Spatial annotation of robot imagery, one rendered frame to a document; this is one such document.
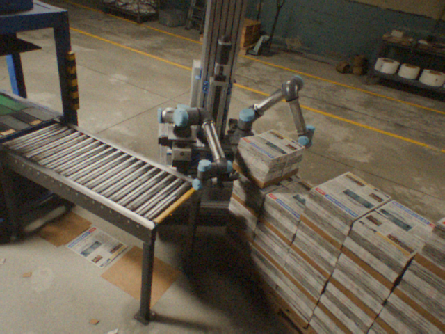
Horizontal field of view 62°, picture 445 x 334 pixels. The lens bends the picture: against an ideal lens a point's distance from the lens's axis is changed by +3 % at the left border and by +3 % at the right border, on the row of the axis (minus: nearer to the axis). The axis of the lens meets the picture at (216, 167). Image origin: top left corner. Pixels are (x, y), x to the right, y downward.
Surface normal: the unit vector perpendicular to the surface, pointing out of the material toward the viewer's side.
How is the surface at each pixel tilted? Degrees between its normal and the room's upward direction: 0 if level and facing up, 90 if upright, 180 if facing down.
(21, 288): 0
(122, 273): 0
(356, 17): 90
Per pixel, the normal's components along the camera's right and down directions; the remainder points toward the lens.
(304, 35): -0.49, 0.42
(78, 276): 0.14, -0.83
